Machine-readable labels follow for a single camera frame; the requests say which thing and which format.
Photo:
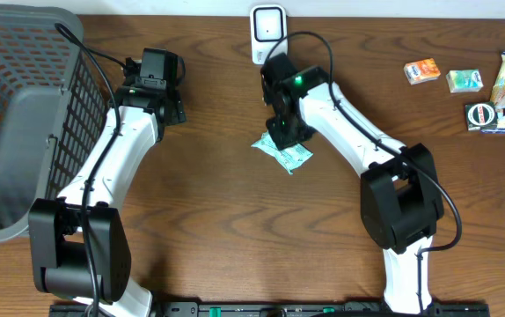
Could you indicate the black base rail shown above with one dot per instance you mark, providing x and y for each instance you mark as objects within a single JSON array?
[{"x": 351, "y": 308}]

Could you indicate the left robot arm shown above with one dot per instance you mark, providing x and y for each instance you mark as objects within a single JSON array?
[{"x": 78, "y": 245}]

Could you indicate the grey plastic mesh basket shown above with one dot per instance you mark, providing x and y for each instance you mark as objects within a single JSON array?
[{"x": 51, "y": 110}]

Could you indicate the orange tissue pack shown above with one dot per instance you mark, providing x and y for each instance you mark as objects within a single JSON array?
[{"x": 421, "y": 71}]

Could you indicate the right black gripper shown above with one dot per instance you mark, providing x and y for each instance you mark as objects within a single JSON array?
[{"x": 281, "y": 139}]

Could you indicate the teal wet wipes pack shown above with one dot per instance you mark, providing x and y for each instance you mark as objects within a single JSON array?
[{"x": 290, "y": 158}]

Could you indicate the white barcode scanner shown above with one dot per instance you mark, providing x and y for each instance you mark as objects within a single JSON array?
[{"x": 268, "y": 24}]

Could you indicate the teal tissue pack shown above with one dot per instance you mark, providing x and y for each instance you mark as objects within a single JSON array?
[{"x": 464, "y": 81}]

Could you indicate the dark green round-label box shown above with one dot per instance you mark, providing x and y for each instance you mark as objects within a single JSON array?
[{"x": 480, "y": 116}]

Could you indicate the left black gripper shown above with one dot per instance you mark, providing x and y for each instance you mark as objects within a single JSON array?
[{"x": 178, "y": 111}]

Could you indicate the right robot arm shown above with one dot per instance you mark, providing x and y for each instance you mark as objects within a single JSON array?
[{"x": 400, "y": 205}]

